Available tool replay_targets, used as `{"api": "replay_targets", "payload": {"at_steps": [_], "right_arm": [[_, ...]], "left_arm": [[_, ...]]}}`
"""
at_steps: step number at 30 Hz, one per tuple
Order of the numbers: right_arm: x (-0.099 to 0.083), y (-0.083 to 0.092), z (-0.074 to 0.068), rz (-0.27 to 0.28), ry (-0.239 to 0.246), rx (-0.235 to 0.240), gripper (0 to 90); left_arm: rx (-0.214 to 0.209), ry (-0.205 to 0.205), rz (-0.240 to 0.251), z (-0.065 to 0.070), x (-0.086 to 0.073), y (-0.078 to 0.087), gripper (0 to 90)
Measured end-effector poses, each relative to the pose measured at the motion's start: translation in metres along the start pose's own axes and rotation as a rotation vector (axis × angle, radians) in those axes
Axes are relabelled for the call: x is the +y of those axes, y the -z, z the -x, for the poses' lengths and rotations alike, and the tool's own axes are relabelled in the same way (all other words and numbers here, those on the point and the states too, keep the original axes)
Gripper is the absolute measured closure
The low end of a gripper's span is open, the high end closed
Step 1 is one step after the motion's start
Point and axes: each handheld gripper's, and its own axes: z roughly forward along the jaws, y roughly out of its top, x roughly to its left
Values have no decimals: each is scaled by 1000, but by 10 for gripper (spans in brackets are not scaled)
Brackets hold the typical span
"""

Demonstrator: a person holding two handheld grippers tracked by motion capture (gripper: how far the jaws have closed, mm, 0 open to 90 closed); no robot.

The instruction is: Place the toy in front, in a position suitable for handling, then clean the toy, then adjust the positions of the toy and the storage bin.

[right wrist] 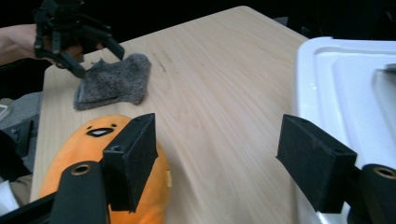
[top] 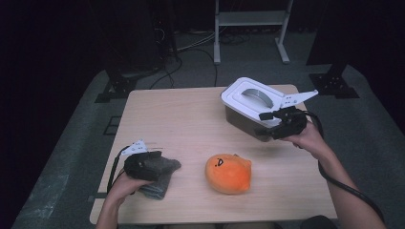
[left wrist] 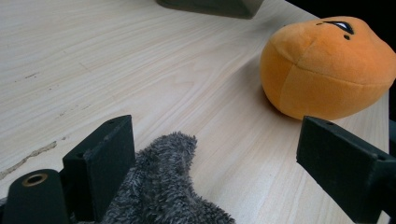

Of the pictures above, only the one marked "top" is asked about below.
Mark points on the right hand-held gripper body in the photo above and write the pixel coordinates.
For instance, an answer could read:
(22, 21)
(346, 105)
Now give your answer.
(291, 125)

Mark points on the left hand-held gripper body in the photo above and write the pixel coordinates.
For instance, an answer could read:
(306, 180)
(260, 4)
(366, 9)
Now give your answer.
(138, 168)

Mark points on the brown transparent storage box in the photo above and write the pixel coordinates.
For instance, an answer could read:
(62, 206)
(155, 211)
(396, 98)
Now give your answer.
(245, 125)

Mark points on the white box lid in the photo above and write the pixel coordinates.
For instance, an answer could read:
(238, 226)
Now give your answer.
(242, 105)

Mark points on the gray cloth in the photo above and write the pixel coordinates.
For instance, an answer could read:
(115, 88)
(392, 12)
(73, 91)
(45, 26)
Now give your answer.
(162, 187)

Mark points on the orange plush toy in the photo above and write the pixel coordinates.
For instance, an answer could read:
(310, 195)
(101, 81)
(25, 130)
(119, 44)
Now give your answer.
(227, 175)

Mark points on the person's right hand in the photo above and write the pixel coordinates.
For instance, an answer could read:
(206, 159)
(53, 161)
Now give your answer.
(309, 140)

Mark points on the person's left hand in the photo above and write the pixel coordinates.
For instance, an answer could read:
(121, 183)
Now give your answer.
(124, 191)

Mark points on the black tape strip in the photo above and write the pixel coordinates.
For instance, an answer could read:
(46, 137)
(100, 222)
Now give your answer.
(95, 197)

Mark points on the black metal stand base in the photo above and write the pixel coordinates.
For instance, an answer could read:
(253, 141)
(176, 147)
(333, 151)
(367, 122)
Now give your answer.
(119, 89)
(336, 86)

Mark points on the dark rounded object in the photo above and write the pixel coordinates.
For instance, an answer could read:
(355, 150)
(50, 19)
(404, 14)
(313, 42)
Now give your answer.
(318, 223)

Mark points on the dark equipment rack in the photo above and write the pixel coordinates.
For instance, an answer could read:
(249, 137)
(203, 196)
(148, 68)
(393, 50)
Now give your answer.
(137, 35)

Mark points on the white metal stand frame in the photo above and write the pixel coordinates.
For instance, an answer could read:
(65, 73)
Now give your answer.
(251, 18)

